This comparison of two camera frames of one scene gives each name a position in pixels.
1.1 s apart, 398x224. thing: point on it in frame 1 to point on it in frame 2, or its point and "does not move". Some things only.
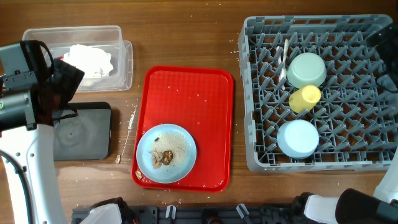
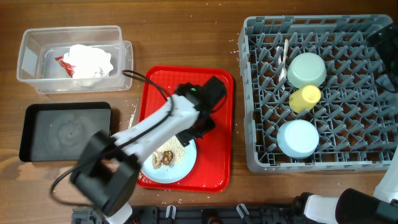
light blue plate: x=166 y=153 does not move
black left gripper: x=71 y=81 to x=209 y=122
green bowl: x=306 y=68 does not move
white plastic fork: x=278 y=50 does not move
